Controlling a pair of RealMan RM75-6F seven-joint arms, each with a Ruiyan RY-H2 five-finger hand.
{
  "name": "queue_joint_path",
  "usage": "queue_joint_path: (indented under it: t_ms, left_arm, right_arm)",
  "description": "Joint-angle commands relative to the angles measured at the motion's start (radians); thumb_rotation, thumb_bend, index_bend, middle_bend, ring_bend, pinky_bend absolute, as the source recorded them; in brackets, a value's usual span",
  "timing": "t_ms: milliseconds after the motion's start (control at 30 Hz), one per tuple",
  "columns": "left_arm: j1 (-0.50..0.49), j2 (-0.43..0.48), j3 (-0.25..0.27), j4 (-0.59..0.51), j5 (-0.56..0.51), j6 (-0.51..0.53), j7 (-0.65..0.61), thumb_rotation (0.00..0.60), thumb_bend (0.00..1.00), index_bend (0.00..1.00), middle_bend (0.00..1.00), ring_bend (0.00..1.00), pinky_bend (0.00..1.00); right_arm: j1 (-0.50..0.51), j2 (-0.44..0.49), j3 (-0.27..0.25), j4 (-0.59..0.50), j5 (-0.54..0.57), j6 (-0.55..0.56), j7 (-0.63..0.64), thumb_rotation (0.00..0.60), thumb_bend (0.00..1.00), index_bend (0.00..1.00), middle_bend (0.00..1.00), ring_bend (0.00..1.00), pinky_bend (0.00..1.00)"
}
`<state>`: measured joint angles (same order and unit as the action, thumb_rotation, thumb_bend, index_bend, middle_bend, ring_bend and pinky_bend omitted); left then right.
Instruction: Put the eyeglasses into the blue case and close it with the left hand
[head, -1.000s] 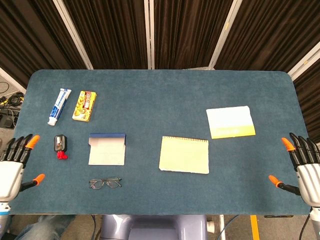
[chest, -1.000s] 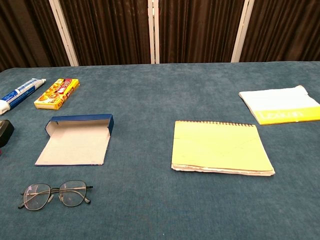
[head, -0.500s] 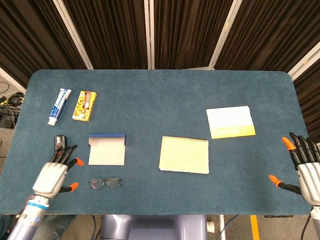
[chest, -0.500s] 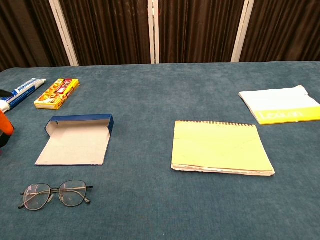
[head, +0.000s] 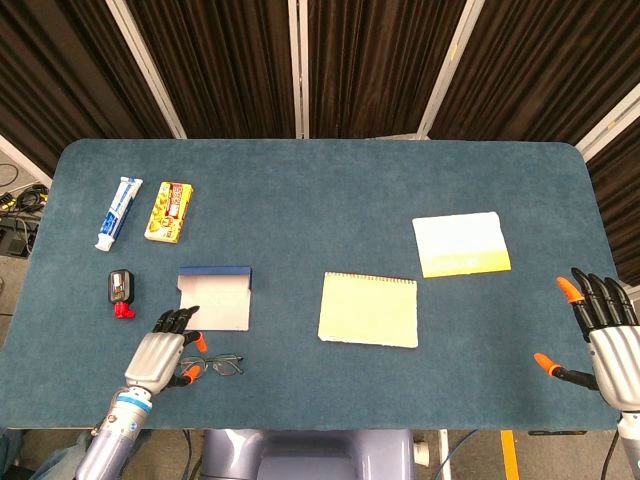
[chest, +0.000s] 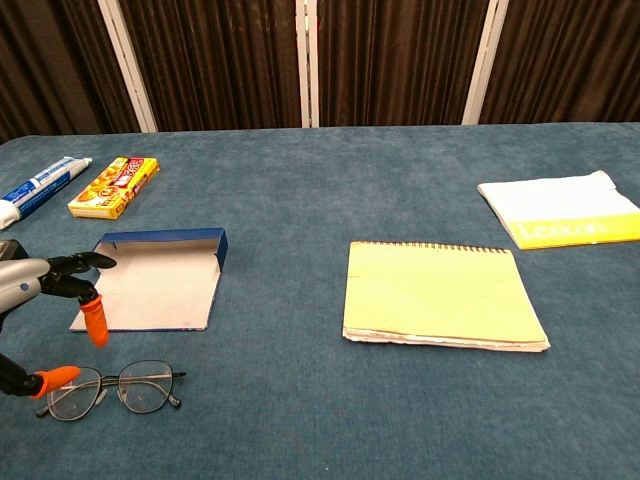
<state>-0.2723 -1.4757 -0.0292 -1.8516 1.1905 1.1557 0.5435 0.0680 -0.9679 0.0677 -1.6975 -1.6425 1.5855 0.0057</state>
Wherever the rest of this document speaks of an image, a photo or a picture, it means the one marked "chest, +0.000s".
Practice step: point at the blue cardboard glasses box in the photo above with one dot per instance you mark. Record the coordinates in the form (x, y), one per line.
(160, 290)

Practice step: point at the white partition frame post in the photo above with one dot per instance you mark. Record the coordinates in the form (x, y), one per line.
(127, 65)
(307, 65)
(482, 65)

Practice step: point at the teal velvet tablecloth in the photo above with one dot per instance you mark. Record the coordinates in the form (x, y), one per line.
(300, 200)

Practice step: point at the thin metal-framed eyeglasses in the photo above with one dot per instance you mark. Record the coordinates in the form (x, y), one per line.
(145, 387)

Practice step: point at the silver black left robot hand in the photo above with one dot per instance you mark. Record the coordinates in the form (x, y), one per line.
(22, 280)

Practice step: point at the yellow snack box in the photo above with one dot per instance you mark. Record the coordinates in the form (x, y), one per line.
(112, 187)

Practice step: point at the yellow spiral notepad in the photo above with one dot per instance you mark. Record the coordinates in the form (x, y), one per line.
(440, 295)

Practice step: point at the brown pleated curtain panel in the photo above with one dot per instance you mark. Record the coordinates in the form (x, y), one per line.
(215, 60)
(575, 60)
(50, 65)
(400, 60)

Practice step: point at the white blue toothpaste tube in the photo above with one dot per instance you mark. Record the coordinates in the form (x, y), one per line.
(40, 185)

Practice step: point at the white yellow notebook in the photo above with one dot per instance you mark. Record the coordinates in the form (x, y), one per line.
(555, 205)

